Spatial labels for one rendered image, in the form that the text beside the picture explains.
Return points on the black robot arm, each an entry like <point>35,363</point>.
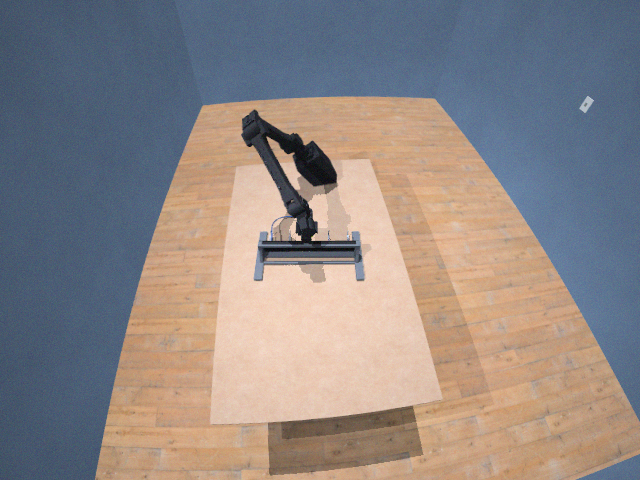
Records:
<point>256,135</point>

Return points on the grey patch panel rack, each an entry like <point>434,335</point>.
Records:
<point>315,249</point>

